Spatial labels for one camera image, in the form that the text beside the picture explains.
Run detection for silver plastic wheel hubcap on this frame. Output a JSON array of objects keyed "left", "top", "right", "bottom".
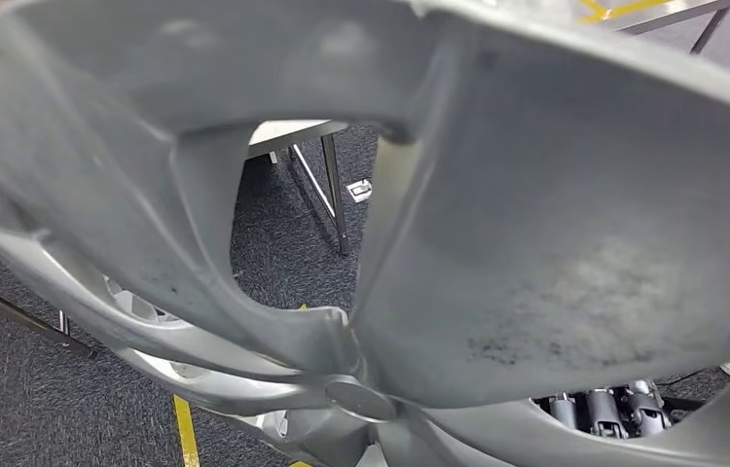
[{"left": 0, "top": 0, "right": 730, "bottom": 467}]

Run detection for metal floor socket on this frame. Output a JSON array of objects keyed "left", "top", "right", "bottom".
[{"left": 346, "top": 178, "right": 375, "bottom": 205}]

